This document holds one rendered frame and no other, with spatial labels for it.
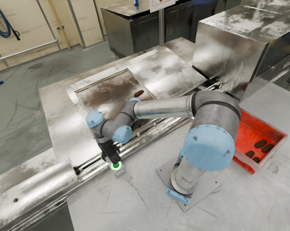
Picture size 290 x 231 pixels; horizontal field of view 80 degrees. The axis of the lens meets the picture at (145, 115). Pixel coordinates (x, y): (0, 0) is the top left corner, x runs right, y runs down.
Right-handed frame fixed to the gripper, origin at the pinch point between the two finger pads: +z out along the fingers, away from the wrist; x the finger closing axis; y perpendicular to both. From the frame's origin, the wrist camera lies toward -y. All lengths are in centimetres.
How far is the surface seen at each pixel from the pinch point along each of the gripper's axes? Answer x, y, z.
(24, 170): 49, 38, 14
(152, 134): -30.9, 6.4, 9.2
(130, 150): -12.5, 5.8, 9.2
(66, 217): 41, 4, 35
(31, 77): 39, 321, 95
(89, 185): 18.1, 2.7, 13.4
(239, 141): -74, -31, 13
